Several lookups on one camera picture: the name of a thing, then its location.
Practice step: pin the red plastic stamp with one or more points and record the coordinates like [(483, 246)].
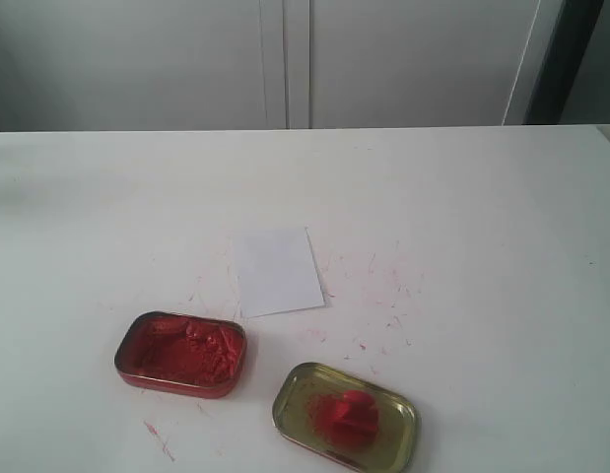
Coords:
[(354, 420)]

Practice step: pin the red ink paste tin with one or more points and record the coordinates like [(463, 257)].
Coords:
[(182, 354)]

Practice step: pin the white paper sheet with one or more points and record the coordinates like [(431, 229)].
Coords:
[(276, 272)]

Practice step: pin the gold tin lid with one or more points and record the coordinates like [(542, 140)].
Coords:
[(302, 408)]

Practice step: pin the white cabinet doors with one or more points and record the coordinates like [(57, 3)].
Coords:
[(208, 65)]

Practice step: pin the dark vertical post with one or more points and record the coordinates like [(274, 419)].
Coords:
[(570, 38)]

